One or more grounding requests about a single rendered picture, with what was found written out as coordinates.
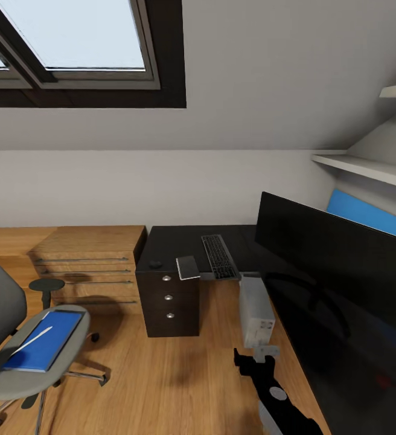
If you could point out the folder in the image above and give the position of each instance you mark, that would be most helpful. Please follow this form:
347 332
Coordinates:
39 354

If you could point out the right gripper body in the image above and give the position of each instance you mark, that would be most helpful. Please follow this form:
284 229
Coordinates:
249 367

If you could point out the swivel chair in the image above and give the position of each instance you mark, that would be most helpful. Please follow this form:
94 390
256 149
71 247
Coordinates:
13 311

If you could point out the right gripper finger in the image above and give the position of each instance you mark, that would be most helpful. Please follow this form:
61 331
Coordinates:
237 360

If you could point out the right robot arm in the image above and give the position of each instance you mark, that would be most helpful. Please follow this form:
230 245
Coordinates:
276 413

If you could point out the desktop computer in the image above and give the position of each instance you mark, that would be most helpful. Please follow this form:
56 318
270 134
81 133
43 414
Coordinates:
256 313

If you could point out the keyboard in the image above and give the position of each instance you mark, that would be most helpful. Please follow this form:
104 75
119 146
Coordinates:
222 265

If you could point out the monitor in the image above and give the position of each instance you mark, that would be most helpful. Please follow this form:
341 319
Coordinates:
354 260

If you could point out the notebook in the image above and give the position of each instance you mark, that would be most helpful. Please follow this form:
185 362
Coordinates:
187 268

